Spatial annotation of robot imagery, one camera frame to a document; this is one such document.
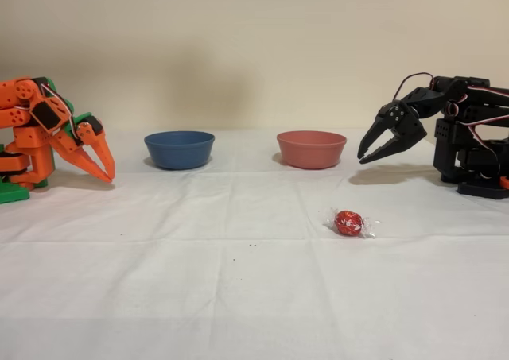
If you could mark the small orange clamp piece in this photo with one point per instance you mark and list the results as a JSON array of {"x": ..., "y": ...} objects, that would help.
[{"x": 506, "y": 182}]

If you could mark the red bowl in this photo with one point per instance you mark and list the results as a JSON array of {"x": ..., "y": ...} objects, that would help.
[{"x": 311, "y": 150}]

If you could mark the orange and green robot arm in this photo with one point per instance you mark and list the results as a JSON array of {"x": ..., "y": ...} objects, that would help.
[{"x": 28, "y": 137}]

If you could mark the red candy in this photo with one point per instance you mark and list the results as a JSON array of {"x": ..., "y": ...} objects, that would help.
[{"x": 348, "y": 221}]

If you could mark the white tablecloth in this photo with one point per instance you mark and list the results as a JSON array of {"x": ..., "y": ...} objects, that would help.
[{"x": 199, "y": 296}]

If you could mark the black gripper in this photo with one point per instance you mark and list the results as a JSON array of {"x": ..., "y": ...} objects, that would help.
[{"x": 398, "y": 118}]

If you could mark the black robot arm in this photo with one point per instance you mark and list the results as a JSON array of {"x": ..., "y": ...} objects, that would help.
[{"x": 449, "y": 137}]

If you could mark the blue bowl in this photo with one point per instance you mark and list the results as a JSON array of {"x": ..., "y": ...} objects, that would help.
[{"x": 179, "y": 151}]

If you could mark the green and orange gripper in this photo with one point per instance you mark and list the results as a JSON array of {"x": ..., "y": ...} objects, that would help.
[{"x": 88, "y": 138}]

